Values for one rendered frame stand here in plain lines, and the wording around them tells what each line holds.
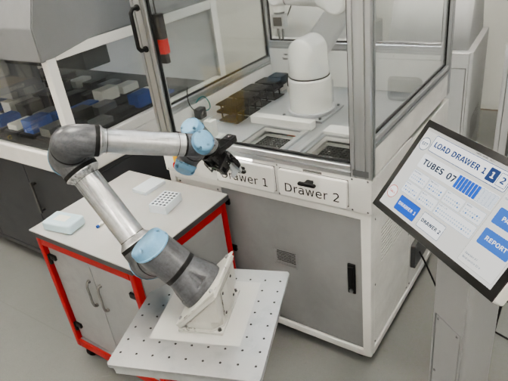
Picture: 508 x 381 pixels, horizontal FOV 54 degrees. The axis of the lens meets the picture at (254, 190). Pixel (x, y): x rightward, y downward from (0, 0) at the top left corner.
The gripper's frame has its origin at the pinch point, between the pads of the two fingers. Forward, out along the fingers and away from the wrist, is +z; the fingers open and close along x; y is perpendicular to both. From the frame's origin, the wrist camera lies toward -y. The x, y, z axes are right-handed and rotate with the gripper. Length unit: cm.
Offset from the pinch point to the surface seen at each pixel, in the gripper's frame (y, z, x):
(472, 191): 4, -26, 93
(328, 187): -2.0, 4.5, 38.9
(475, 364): 38, 25, 99
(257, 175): -1.4, 5.2, 7.1
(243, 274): 41, -9, 28
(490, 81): -232, 241, 31
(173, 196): 16.7, 3.5, -26.9
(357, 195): -2, 7, 49
